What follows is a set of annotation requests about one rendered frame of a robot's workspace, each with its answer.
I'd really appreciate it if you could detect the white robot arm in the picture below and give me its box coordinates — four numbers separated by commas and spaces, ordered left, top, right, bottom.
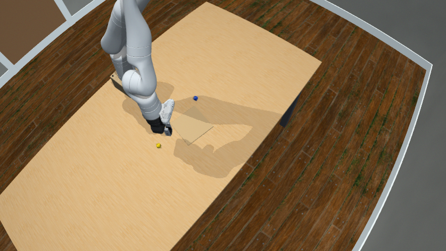
101, 0, 159, 112

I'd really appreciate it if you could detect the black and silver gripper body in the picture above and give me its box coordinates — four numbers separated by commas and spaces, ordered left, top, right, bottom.
141, 99, 175, 134

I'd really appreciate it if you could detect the beige square mat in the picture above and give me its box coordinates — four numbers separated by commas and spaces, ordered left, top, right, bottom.
170, 106, 213, 145

